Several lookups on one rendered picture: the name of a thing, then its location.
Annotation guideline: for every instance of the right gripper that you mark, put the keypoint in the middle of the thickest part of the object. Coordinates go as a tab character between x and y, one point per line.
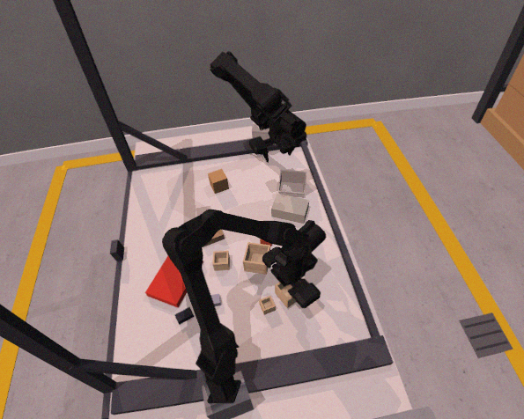
303	295

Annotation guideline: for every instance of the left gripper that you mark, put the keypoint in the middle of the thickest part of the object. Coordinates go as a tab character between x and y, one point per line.
259	146

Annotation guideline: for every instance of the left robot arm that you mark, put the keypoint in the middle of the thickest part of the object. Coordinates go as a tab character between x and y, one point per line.
263	101

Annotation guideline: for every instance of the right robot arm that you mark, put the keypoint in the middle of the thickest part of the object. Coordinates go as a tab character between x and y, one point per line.
184	248

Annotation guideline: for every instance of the red flat rectangular board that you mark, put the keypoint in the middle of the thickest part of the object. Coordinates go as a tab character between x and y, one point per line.
167	286

